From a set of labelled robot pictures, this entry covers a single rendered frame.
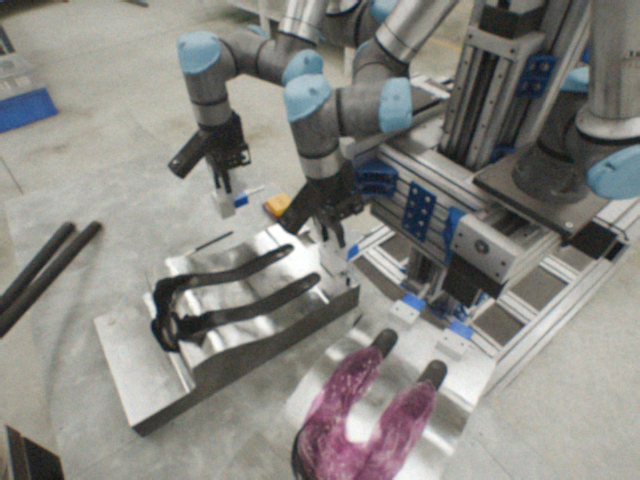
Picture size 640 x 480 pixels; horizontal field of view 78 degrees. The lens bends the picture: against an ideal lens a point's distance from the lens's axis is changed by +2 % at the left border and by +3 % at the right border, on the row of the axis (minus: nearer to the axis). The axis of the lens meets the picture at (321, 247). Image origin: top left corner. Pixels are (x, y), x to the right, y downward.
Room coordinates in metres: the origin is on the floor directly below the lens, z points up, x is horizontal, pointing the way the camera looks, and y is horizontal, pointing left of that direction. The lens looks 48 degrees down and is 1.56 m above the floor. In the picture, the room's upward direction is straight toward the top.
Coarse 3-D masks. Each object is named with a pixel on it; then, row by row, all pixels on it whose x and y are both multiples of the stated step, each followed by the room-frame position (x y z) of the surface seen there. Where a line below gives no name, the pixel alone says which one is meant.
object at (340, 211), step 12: (348, 168) 0.58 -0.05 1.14; (312, 180) 0.55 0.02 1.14; (324, 180) 0.54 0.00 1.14; (336, 180) 0.55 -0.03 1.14; (348, 180) 0.58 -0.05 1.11; (336, 192) 0.57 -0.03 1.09; (348, 192) 0.57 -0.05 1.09; (360, 192) 0.57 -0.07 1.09; (324, 204) 0.55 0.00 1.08; (336, 204) 0.54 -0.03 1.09; (348, 204) 0.55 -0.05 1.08; (324, 216) 0.54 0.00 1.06; (336, 216) 0.54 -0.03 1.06; (348, 216) 0.56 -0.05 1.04
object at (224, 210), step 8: (216, 192) 0.73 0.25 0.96; (248, 192) 0.76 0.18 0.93; (256, 192) 0.77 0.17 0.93; (216, 200) 0.71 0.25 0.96; (224, 200) 0.70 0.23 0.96; (240, 200) 0.73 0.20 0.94; (248, 200) 0.74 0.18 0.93; (216, 208) 0.72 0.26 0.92; (224, 208) 0.70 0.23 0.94; (232, 208) 0.71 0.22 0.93; (224, 216) 0.70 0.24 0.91
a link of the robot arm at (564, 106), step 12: (576, 72) 0.68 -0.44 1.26; (564, 84) 0.68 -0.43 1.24; (576, 84) 0.65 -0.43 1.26; (564, 96) 0.66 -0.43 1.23; (576, 96) 0.64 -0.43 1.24; (552, 108) 0.68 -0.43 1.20; (564, 108) 0.65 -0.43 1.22; (576, 108) 0.62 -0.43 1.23; (552, 120) 0.67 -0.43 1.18; (564, 120) 0.63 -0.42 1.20; (540, 132) 0.69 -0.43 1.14; (552, 132) 0.65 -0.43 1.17; (564, 132) 0.61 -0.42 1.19; (552, 144) 0.64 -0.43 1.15; (564, 144) 0.61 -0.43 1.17
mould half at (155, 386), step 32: (192, 256) 0.57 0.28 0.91; (224, 256) 0.59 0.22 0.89; (256, 256) 0.59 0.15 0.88; (288, 256) 0.59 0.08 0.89; (224, 288) 0.49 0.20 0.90; (256, 288) 0.50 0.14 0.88; (320, 288) 0.50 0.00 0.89; (352, 288) 0.50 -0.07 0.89; (96, 320) 0.44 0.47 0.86; (128, 320) 0.44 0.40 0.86; (256, 320) 0.42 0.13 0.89; (288, 320) 0.42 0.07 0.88; (320, 320) 0.45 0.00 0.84; (128, 352) 0.37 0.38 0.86; (160, 352) 0.37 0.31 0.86; (192, 352) 0.33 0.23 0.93; (224, 352) 0.33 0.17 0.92; (256, 352) 0.36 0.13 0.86; (128, 384) 0.30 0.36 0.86; (160, 384) 0.30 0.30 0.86; (192, 384) 0.30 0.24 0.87; (224, 384) 0.32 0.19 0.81; (128, 416) 0.24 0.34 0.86; (160, 416) 0.25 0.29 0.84
